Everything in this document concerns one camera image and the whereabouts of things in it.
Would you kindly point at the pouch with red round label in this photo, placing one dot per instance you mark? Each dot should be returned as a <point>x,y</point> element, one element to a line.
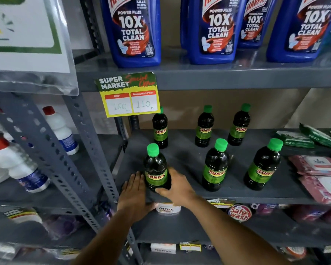
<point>240,213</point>

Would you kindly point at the white bottle red cap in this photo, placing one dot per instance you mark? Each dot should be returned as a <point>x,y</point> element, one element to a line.
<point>19,165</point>
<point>61,132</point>

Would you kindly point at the person's left hand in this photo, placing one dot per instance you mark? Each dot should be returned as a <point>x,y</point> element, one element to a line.
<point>132,200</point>

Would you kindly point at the group of dark green-capped bottles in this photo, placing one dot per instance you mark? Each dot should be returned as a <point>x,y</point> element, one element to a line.
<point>215,165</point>

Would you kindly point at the grey metal shelf rack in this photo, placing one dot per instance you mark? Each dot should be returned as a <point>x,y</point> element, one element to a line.
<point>237,75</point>

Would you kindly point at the dark cleaner bottle green lid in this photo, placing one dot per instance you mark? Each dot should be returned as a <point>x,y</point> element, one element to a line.
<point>155,165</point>

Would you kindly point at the grey perforated metal rack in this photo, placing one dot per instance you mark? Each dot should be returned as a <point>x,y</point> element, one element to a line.
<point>80,151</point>

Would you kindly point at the purple packet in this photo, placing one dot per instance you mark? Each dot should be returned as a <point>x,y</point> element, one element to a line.
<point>62,226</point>

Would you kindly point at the yellow green price tag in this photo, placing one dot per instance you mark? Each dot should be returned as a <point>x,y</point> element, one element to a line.
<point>128,95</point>

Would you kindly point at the pink wet wipes packet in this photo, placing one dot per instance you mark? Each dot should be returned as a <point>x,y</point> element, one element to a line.
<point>322,189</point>
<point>315,165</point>

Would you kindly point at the poster in plastic sleeve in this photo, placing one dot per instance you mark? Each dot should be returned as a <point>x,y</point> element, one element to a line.
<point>27,44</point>

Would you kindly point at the person's right thumb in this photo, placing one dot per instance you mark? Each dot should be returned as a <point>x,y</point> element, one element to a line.
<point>163,192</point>

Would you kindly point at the person's right hand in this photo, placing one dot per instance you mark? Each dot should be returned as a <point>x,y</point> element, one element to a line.
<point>180,190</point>

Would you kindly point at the person's left forearm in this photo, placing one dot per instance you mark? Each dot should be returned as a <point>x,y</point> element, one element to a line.
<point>107,240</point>

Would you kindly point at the red and white pouch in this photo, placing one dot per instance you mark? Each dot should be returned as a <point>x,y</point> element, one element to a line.
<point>293,252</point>

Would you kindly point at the person's left thumb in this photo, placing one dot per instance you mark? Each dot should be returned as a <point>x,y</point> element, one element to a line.
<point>151,206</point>

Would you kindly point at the blue toilet cleaner bottle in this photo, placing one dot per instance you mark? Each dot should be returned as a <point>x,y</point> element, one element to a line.
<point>183,22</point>
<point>300,30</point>
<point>255,24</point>
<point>132,30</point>
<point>216,30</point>

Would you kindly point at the white jar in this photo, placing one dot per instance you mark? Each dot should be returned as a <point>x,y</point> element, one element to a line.
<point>168,209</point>

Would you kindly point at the white box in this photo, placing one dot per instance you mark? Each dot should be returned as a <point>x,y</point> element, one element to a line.
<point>163,248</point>

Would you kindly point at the person's right forearm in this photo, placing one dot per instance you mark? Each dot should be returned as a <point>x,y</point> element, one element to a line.
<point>231,234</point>

